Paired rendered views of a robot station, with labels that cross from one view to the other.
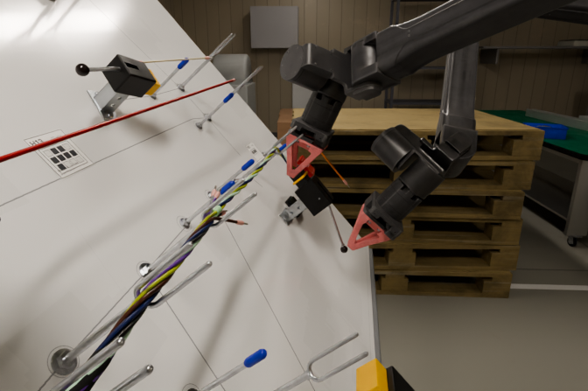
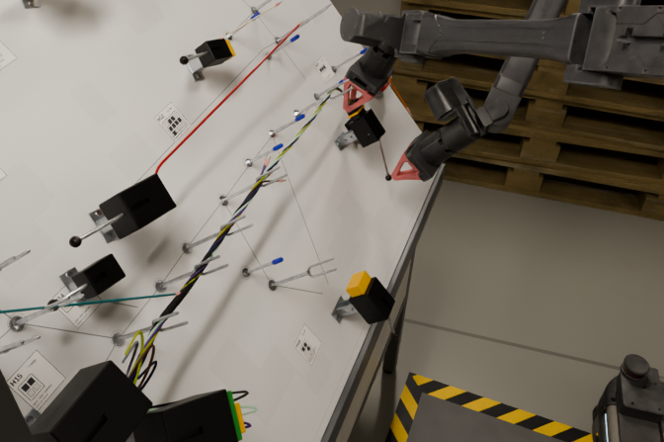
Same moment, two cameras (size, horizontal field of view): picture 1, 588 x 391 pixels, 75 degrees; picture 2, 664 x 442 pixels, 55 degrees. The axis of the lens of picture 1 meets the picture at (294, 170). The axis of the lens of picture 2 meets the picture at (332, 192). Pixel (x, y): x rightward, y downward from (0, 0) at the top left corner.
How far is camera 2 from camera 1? 0.64 m
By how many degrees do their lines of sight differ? 25
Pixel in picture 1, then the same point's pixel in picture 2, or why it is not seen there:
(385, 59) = (422, 45)
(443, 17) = (460, 35)
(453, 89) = not seen: hidden behind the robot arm
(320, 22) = not seen: outside the picture
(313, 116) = (369, 65)
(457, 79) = not seen: hidden behind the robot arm
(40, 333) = (176, 234)
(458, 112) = (513, 73)
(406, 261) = (544, 156)
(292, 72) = (348, 35)
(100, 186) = (196, 142)
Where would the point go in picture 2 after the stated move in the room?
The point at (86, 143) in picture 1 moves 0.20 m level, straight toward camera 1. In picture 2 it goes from (186, 109) to (203, 184)
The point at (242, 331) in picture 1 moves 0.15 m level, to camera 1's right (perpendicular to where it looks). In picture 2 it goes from (281, 239) to (368, 255)
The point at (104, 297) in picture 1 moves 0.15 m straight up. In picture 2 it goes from (202, 217) to (192, 135)
